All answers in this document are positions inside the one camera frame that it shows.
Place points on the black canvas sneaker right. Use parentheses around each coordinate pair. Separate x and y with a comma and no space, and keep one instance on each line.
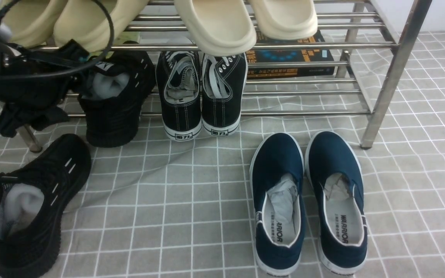
(223,84)

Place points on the cream slipper right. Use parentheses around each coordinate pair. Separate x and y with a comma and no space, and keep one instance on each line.
(286,19)

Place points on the navy slip-on shoe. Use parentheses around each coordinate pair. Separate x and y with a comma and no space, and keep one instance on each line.
(276,178)
(334,173)

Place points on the grey checked floor cloth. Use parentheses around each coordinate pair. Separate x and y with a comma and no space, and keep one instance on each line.
(156,208)

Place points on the cream slipper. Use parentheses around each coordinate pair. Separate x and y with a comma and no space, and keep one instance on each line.
(218,27)
(286,19)

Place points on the black canvas sneaker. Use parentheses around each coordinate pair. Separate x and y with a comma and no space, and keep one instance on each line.
(223,84)
(178,83)

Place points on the stainless steel shoe rack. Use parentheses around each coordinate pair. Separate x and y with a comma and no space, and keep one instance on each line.
(401,48)

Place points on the navy slip-on shoe right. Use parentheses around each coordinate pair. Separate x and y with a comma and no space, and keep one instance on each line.
(334,173)

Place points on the navy slip-on shoe left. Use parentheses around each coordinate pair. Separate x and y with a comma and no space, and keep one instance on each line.
(276,178)

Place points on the black canvas sneaker left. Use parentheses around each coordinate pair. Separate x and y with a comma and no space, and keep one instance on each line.
(178,83)

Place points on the beige slipper far left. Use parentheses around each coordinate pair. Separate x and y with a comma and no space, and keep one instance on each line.
(31,22)

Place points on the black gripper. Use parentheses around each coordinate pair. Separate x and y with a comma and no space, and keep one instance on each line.
(30,91)

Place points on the cream slipper centre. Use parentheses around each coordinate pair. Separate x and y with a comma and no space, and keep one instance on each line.
(218,27)

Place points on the black book with blue print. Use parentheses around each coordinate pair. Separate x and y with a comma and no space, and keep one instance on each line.
(288,58)

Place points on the black knit sneaker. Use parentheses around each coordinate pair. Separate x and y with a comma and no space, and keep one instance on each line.
(32,201)
(112,96)

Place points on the green and blue book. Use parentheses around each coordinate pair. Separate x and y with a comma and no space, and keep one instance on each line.
(121,39)

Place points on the beige slipper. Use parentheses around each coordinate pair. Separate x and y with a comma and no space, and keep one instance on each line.
(31,22)
(84,22)

